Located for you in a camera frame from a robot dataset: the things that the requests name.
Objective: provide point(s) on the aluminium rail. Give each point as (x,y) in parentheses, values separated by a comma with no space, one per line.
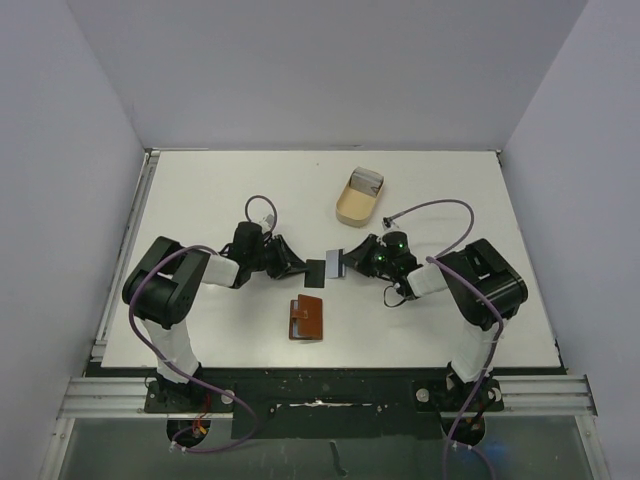
(103,398)
(547,395)

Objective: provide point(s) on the aluminium rail front right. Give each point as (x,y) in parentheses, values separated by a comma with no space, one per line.
(547,395)

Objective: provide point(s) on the aluminium rail left edge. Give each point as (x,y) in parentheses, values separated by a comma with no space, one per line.
(150,161)

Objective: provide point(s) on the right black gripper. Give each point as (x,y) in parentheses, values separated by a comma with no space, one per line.
(368,255)

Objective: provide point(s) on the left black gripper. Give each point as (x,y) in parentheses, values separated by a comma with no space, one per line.
(294,264)

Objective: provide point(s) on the silver striped credit card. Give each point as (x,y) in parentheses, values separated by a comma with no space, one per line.
(334,266)

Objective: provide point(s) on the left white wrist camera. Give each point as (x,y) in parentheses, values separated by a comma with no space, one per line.
(268,222)

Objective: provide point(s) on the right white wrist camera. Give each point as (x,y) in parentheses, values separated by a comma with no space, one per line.
(389,225)

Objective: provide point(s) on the aluminium rail front left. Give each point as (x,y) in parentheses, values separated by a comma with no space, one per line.
(103,398)

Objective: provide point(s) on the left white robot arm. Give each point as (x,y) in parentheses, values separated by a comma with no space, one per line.
(162,288)

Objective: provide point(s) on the black credit card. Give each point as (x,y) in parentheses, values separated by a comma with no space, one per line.
(315,274)

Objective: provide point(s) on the tan oval cardboard tray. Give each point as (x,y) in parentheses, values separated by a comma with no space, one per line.
(353,208)

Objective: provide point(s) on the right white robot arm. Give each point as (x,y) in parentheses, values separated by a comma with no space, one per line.
(485,288)

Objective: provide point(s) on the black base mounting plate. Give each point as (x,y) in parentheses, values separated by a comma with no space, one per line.
(328,404)

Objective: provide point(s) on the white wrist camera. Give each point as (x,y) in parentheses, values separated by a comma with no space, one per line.
(268,222)
(389,225)

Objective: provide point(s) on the brown leather card holder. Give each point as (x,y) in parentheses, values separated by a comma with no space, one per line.
(306,318)

